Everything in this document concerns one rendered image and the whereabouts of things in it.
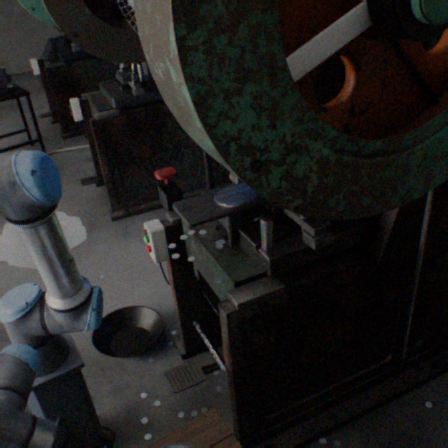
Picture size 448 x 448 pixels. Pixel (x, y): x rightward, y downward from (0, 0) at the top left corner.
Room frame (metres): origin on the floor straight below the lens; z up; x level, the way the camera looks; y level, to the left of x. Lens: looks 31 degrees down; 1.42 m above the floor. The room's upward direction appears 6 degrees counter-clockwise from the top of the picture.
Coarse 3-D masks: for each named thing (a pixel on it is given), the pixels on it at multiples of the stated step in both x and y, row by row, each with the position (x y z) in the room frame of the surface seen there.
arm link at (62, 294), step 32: (0, 160) 0.88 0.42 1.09; (32, 160) 0.87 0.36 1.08; (0, 192) 0.84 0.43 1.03; (32, 192) 0.84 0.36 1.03; (32, 224) 0.85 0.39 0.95; (32, 256) 0.90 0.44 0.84; (64, 256) 0.91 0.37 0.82; (64, 288) 0.90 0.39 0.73; (96, 288) 0.98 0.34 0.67; (64, 320) 0.91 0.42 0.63; (96, 320) 0.91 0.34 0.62
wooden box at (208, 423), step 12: (204, 420) 0.78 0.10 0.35; (216, 420) 0.78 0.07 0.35; (180, 432) 0.75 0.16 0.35; (192, 432) 0.75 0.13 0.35; (204, 432) 0.75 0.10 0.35; (216, 432) 0.74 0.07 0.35; (228, 432) 0.74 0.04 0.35; (156, 444) 0.73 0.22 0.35; (168, 444) 0.72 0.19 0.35; (192, 444) 0.72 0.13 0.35; (204, 444) 0.71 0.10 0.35; (216, 444) 0.71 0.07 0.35; (228, 444) 0.71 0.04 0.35
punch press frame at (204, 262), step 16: (336, 64) 1.11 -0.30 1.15; (320, 80) 1.09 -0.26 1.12; (336, 80) 1.11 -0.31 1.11; (320, 96) 1.07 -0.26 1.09; (336, 96) 1.09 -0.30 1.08; (208, 224) 1.28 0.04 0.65; (368, 224) 1.14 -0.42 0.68; (192, 240) 1.26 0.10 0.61; (208, 240) 1.19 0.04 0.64; (368, 240) 1.14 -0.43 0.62; (208, 256) 1.13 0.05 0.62; (224, 256) 1.10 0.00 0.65; (240, 256) 1.09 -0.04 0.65; (336, 256) 1.09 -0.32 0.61; (208, 272) 1.15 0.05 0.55; (224, 272) 1.03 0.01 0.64; (240, 272) 1.01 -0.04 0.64; (256, 272) 1.01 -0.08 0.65; (288, 272) 1.03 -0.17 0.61; (224, 288) 1.04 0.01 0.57; (224, 368) 1.10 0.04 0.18
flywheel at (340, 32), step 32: (288, 0) 0.80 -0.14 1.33; (320, 0) 0.83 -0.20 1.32; (352, 0) 0.83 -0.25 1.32; (384, 0) 0.76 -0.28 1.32; (416, 0) 0.74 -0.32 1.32; (288, 32) 0.80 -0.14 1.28; (320, 32) 0.83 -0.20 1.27; (352, 32) 0.79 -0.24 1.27; (384, 32) 0.80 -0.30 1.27; (416, 32) 0.76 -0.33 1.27; (288, 64) 0.74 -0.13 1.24; (320, 64) 0.83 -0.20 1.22; (352, 64) 0.86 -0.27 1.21; (384, 64) 0.88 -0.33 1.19; (416, 64) 0.91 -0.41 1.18; (352, 96) 0.85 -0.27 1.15; (384, 96) 0.88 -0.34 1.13; (416, 96) 0.92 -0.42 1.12; (352, 128) 0.86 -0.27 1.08; (384, 128) 0.89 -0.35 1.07; (416, 128) 0.89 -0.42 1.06
